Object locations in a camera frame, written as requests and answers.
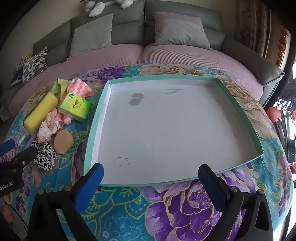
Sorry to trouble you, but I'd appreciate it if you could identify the leopard print scrunchie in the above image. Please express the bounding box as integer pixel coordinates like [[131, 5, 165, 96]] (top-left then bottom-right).
[[31, 140, 57, 171]]

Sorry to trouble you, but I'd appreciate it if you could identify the beige makeup puff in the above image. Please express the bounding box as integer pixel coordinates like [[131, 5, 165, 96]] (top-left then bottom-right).
[[53, 130, 74, 155]]

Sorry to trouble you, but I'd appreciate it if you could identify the pink floral scrunchie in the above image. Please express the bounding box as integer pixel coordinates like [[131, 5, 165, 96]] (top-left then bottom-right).
[[37, 108, 64, 143]]

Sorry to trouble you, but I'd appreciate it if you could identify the yellow green sponge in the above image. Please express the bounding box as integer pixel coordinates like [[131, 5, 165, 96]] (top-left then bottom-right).
[[23, 91, 58, 135]]

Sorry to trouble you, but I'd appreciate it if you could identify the green tissue pack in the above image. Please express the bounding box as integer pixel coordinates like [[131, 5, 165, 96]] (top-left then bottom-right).
[[59, 92, 92, 122]]

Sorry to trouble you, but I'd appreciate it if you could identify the light green cloth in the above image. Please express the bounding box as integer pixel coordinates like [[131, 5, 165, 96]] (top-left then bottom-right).
[[51, 78, 71, 102]]

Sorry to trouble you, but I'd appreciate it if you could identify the person's left hand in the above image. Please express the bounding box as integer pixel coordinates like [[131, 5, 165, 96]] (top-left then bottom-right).
[[1, 194, 15, 223]]

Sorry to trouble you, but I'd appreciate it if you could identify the floral blanket table cover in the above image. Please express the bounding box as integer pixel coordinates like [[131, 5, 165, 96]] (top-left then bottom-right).
[[8, 64, 293, 240]]

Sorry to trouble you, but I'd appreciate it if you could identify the blue cushion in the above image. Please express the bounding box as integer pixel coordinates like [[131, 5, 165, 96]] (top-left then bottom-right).
[[10, 67, 23, 87]]

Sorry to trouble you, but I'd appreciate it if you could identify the pink white fuzzy cloth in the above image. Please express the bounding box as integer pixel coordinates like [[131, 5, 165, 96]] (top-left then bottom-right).
[[59, 78, 93, 125]]

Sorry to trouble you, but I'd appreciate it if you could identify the black white patterned cushion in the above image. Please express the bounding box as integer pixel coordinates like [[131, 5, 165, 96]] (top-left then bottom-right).
[[22, 47, 49, 85]]

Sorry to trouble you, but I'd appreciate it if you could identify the green white shallow box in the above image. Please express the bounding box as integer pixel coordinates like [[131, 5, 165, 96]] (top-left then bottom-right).
[[84, 75, 263, 187]]

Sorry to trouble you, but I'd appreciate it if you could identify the red chair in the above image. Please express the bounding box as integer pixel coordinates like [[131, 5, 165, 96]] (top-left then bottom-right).
[[267, 107, 295, 174]]

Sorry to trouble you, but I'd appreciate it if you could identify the grey cushion left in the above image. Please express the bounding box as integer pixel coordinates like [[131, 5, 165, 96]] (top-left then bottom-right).
[[67, 14, 113, 59]]

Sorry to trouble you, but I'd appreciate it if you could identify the grey sofa pink cover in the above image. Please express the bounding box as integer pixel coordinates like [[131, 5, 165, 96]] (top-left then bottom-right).
[[2, 1, 284, 116]]

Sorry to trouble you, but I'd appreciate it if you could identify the red hanging decoration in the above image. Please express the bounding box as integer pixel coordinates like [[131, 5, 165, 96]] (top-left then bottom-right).
[[276, 19, 290, 68]]

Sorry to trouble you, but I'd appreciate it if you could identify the grey white plush dog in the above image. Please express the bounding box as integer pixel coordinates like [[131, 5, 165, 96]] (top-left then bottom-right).
[[80, 0, 133, 18]]

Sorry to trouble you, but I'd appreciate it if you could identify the grey pink cushion right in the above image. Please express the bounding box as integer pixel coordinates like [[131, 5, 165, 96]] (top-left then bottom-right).
[[154, 12, 211, 49]]

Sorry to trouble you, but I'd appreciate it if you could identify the beige patterned curtain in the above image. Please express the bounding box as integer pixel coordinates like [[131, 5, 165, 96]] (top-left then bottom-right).
[[234, 0, 271, 57]]

